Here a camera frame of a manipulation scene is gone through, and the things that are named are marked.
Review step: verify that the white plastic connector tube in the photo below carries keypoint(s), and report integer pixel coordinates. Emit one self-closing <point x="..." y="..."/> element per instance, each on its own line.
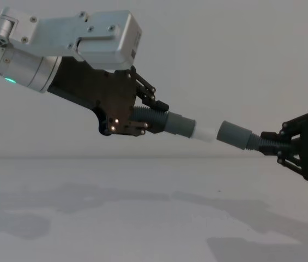
<point x="205" y="135"/>

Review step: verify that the white table cloth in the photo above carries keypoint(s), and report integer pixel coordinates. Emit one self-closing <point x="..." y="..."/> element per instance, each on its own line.
<point x="153" y="218"/>

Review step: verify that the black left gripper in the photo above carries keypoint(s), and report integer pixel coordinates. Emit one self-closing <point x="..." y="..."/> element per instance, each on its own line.
<point x="96" y="87"/>

